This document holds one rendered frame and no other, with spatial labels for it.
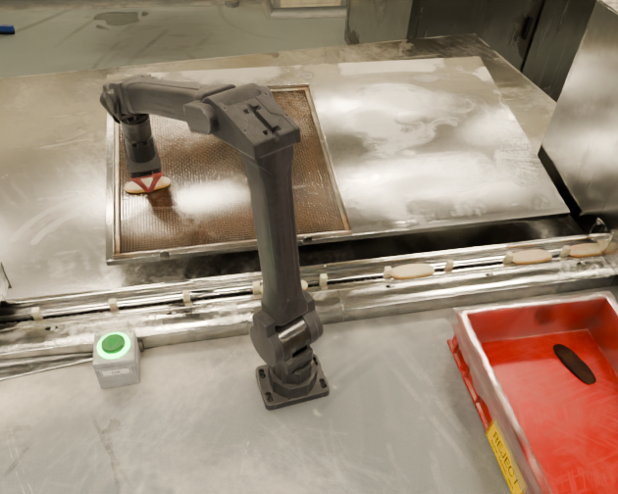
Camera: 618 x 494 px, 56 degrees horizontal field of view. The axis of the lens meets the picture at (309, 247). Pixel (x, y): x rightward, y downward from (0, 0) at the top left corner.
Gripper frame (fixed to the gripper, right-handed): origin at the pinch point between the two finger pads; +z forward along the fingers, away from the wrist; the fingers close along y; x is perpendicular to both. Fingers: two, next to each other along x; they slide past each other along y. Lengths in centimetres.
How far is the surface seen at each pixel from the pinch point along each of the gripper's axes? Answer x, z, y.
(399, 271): 47, 2, 36
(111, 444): -15, 1, 56
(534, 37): 193, 59, -105
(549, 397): 62, 0, 70
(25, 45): -54, 140, -267
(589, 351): 76, 1, 64
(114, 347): -11.6, -5.1, 41.3
